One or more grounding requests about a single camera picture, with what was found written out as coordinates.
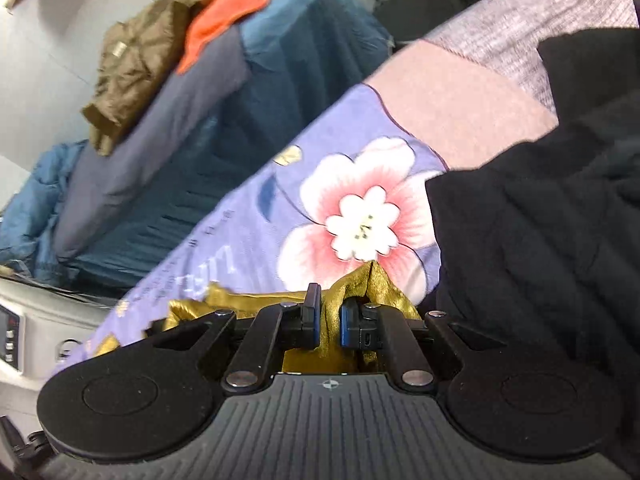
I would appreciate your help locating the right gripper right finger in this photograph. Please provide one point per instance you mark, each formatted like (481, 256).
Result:
(393, 338)

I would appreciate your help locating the black garment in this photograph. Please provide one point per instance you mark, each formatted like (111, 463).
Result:
(541, 244)

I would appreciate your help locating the light blue duvet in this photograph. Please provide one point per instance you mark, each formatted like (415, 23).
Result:
(29, 221)

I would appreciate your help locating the orange garment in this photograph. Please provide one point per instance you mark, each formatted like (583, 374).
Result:
(217, 17)

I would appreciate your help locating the olive green jacket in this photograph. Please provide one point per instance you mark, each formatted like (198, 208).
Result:
(137, 57)

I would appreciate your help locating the purple floral bed sheet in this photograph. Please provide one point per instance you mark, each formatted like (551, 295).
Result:
(350, 189)

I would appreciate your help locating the pink knitted blanket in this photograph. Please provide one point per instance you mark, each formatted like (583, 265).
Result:
(475, 85)

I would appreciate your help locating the white appliance with buttons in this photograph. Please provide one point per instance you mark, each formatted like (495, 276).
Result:
(40, 329)

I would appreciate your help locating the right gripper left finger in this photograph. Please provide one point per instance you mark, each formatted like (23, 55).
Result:
(274, 330)

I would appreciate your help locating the golden silk jacket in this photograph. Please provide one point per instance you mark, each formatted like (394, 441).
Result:
(368, 283)

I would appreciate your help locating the grey bed cover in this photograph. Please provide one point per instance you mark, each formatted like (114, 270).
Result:
(101, 185)

